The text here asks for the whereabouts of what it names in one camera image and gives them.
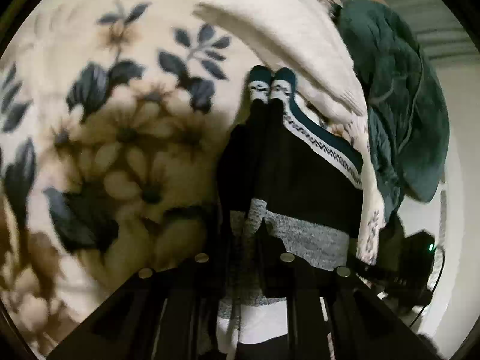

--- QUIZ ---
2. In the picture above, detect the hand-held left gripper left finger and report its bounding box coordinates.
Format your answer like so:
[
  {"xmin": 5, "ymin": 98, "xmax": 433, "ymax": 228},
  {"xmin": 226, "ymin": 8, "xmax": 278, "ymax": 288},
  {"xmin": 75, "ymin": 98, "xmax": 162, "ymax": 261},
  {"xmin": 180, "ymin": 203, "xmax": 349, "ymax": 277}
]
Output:
[{"xmin": 47, "ymin": 65, "xmax": 272, "ymax": 360}]

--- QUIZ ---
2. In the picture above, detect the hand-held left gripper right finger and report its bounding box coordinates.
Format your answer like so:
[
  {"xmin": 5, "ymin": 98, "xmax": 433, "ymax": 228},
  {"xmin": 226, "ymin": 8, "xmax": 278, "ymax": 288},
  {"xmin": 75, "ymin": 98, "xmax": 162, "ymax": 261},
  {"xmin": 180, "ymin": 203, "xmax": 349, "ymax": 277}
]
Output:
[{"xmin": 259, "ymin": 67, "xmax": 441, "ymax": 360}]

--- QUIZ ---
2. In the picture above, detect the striped knit sweater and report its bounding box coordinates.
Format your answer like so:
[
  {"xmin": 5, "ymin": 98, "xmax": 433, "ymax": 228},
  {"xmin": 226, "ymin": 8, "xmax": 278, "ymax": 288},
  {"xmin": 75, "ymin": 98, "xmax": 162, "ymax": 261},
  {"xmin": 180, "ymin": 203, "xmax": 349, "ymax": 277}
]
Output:
[{"xmin": 215, "ymin": 99, "xmax": 365, "ymax": 360}]

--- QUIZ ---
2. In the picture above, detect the white folded cloth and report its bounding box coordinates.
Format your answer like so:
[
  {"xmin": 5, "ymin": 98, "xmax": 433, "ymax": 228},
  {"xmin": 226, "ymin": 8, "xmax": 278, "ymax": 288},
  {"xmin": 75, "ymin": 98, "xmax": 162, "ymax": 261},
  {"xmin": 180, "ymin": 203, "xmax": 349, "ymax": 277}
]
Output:
[{"xmin": 193, "ymin": 0, "xmax": 370, "ymax": 125}]

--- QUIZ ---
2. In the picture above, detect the dark green jacket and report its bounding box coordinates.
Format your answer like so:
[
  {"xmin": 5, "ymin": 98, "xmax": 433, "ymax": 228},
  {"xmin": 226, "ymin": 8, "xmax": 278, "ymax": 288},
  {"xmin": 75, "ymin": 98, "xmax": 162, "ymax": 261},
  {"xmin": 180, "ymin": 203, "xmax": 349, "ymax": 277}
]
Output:
[{"xmin": 333, "ymin": 0, "xmax": 451, "ymax": 205}]

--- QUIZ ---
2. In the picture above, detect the wide grey-green curtain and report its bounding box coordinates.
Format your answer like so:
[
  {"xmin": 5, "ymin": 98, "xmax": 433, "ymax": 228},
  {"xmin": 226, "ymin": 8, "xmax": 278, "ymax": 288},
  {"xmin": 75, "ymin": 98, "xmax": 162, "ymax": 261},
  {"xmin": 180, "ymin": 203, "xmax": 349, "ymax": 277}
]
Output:
[{"xmin": 337, "ymin": 0, "xmax": 451, "ymax": 61}]

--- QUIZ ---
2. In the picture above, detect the floral cream blanket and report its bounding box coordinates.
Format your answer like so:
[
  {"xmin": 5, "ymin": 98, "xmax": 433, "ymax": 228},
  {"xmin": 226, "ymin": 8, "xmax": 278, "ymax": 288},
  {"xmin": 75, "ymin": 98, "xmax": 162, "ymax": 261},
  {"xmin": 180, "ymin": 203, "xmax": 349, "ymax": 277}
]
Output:
[{"xmin": 0, "ymin": 0, "xmax": 389, "ymax": 359}]

